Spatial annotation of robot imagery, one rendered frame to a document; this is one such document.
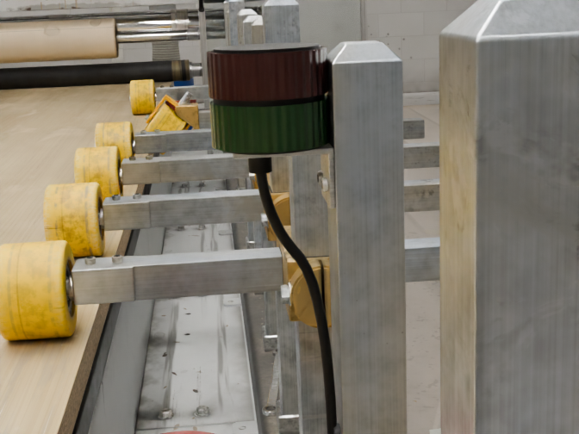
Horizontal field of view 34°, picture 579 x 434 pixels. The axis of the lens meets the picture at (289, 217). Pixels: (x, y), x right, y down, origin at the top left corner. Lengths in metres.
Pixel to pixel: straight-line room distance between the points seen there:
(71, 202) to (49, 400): 0.36
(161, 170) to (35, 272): 0.52
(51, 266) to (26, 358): 0.07
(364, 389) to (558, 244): 0.29
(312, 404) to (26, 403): 0.23
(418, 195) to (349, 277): 0.57
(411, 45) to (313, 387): 8.85
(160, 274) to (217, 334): 0.82
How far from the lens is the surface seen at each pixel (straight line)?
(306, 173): 0.73
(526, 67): 0.23
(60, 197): 1.03
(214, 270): 0.79
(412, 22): 9.57
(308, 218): 0.74
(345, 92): 0.47
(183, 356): 1.52
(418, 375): 3.01
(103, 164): 1.26
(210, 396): 1.38
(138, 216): 1.03
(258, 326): 1.39
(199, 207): 1.03
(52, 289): 0.78
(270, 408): 1.13
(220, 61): 0.46
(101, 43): 3.05
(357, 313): 0.50
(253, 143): 0.46
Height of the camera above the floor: 1.18
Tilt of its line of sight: 13 degrees down
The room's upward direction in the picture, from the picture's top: 2 degrees counter-clockwise
